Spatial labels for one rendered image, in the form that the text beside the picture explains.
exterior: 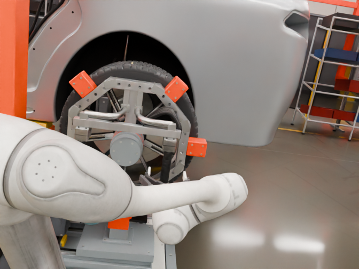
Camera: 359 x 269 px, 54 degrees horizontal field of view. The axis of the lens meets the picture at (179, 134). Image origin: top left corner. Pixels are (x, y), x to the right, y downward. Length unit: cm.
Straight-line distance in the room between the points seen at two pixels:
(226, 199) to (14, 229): 54
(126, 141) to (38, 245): 80
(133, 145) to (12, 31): 65
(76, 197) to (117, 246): 151
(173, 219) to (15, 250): 42
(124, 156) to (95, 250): 65
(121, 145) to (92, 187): 98
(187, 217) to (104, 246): 101
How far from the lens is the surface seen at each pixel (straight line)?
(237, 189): 101
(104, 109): 215
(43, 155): 48
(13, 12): 158
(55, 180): 47
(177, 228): 99
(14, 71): 160
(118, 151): 147
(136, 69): 162
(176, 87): 155
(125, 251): 195
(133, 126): 139
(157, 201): 76
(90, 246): 198
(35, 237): 73
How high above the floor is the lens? 136
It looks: 16 degrees down
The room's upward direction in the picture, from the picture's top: 9 degrees clockwise
